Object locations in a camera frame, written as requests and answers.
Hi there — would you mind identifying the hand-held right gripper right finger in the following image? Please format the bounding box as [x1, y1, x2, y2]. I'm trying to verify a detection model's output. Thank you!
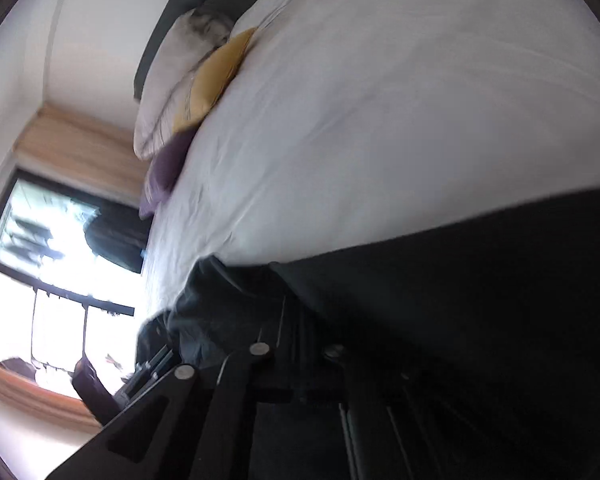
[300, 342, 431, 480]

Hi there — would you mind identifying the wooden window sill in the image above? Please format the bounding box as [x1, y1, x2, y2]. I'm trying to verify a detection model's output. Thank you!
[0, 355, 108, 436]

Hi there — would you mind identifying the dark hanging cloth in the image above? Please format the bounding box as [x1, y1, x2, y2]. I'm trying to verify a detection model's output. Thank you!
[83, 204, 152, 275]

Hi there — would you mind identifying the white bed duvet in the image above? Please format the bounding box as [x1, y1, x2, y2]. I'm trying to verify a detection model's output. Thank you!
[142, 0, 600, 321]

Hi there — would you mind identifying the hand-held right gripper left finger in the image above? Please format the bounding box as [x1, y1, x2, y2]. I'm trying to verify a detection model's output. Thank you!
[45, 341, 277, 480]

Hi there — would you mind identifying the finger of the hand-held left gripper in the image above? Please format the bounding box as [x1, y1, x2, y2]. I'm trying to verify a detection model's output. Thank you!
[121, 345, 182, 402]

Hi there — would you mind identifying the window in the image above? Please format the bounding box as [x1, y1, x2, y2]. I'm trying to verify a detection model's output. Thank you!
[0, 167, 152, 403]

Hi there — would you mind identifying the yellow cushion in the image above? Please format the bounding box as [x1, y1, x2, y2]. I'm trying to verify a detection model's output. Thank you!
[172, 27, 259, 134]

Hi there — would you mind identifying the white pillow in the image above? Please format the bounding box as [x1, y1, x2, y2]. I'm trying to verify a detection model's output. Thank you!
[133, 9, 237, 162]
[229, 0, 327, 43]

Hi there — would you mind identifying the wooden wall panel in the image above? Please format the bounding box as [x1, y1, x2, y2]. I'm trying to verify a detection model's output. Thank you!
[14, 104, 150, 207]

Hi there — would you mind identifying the dark headboard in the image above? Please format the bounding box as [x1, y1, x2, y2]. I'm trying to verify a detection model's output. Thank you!
[133, 0, 303, 102]

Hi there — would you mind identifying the dark purple chair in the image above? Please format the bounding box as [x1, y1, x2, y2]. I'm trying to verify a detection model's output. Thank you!
[71, 354, 127, 427]

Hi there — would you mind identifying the purple cushion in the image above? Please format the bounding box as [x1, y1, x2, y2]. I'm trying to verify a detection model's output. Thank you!
[138, 127, 199, 221]

